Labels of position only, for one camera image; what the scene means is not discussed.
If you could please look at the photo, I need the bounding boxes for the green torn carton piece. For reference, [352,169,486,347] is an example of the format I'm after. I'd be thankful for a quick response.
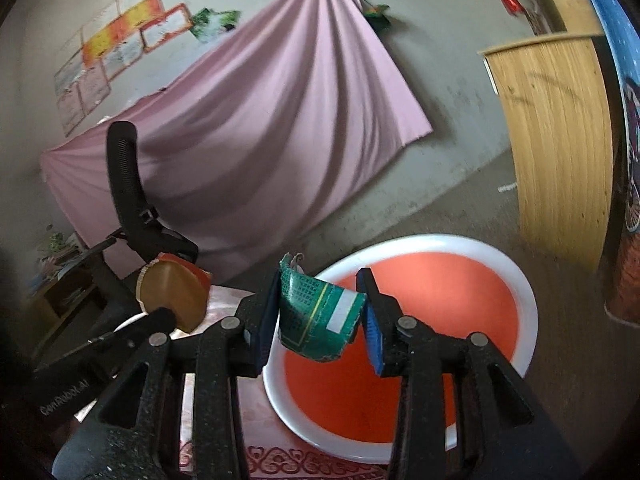
[279,254,367,363]

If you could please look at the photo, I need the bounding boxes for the brown apple slice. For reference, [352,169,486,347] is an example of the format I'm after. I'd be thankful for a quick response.
[136,252,212,334]

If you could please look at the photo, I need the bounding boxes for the red white plastic basin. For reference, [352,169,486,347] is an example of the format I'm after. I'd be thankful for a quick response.
[264,234,538,465]

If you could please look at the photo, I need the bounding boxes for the wooden shelf desk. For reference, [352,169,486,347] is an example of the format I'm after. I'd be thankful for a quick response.
[25,246,107,364]

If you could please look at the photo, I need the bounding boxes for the black office chair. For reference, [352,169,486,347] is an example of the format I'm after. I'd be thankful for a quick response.
[41,120,200,338]

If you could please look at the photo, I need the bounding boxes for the floral pink tablecloth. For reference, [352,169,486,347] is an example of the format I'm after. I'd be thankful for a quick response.
[74,283,396,480]

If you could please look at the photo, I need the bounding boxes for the pink hanging cloth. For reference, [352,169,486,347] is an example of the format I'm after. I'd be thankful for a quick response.
[39,0,435,283]

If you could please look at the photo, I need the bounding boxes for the wooden cabinet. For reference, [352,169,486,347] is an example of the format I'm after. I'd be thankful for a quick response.
[481,32,614,272]

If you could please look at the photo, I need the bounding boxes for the wall posters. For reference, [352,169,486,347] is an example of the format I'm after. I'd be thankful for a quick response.
[53,0,194,136]

